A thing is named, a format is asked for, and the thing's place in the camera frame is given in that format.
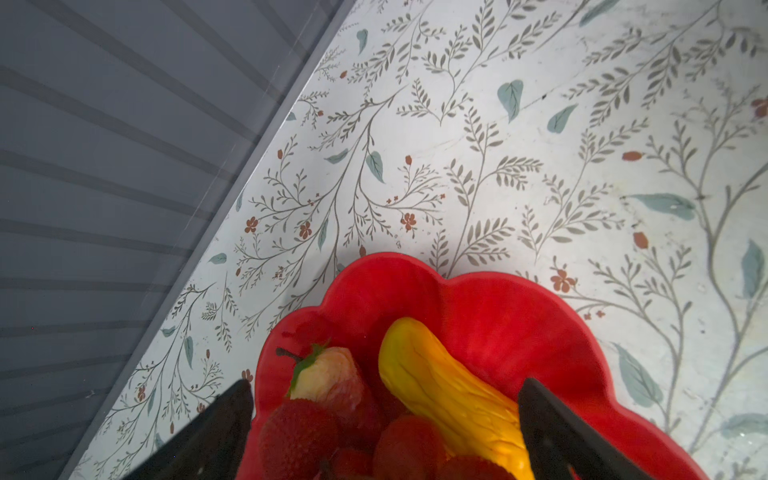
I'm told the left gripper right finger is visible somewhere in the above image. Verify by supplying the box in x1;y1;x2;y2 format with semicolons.
518;377;653;480

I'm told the yellow fake squash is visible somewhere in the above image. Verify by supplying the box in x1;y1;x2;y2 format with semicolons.
378;317;534;479

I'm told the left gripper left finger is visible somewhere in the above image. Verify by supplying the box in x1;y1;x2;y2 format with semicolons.
126;380;254;480

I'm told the red fake strawberry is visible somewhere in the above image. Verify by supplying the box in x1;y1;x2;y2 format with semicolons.
276;344;382;436

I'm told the red flower-shaped fruit bowl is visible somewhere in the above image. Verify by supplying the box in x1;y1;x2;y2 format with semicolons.
238;253;704;479

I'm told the red fake berry cluster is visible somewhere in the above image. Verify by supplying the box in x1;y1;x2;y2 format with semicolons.
251;399;513;479

